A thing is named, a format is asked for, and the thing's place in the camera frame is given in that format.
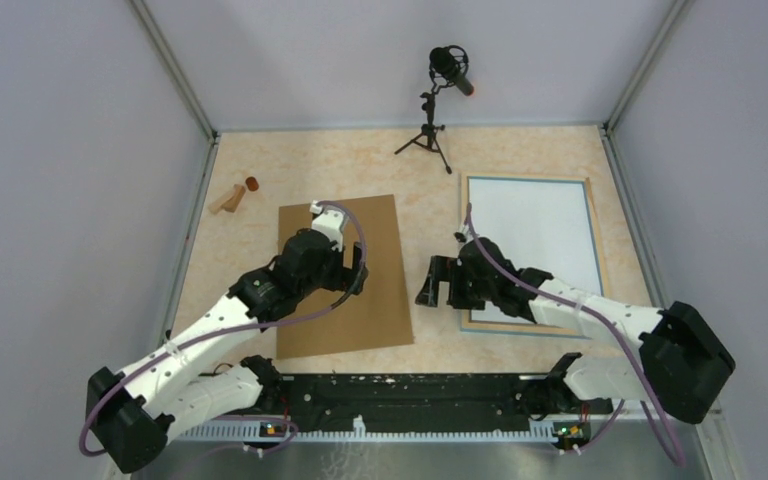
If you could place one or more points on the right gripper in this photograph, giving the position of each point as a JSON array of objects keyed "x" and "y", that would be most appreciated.
[{"x": 441, "y": 270}]

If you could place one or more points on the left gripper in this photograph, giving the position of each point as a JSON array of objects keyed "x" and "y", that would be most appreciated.
[{"x": 346, "y": 278}]

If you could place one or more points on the brown backing board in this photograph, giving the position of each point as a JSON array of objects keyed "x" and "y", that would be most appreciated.
[{"x": 377, "y": 318}]

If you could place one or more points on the hot air balloon photo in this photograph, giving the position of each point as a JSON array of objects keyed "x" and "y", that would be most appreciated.
[{"x": 536, "y": 225}]

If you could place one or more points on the wooden picture frame blue edge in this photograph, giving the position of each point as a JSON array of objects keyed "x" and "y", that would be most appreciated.
[{"x": 596, "y": 265}]

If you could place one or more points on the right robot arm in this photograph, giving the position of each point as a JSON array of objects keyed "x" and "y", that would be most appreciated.
[{"x": 668, "y": 356}]

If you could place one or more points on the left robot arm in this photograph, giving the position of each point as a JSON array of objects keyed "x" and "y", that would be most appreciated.
[{"x": 134, "y": 413}]

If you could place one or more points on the small brown cylinder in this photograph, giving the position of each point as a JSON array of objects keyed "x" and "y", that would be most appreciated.
[{"x": 252, "y": 184}]

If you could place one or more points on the wooden block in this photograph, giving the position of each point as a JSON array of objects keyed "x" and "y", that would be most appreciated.
[
  {"x": 232, "y": 203},
  {"x": 215, "y": 206}
]

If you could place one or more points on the black microphone on tripod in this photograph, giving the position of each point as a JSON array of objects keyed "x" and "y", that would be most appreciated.
[{"x": 448, "y": 68}]

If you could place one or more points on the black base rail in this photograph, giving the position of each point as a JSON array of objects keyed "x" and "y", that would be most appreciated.
[{"x": 424, "y": 403}]

